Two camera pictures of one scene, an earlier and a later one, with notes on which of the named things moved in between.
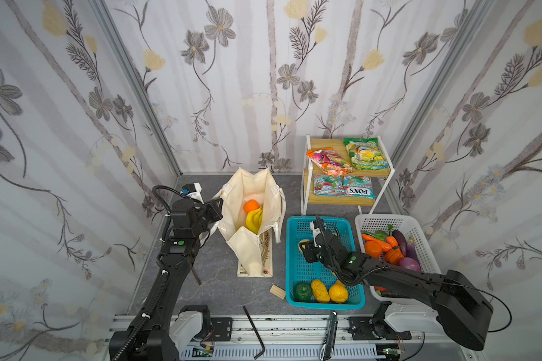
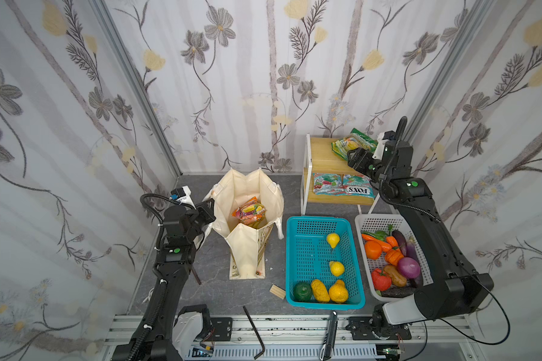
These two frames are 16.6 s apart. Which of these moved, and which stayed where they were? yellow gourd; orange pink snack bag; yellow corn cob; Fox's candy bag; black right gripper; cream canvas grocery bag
Moved: orange pink snack bag; black right gripper
Stayed: cream canvas grocery bag; Fox's candy bag; yellow gourd; yellow corn cob
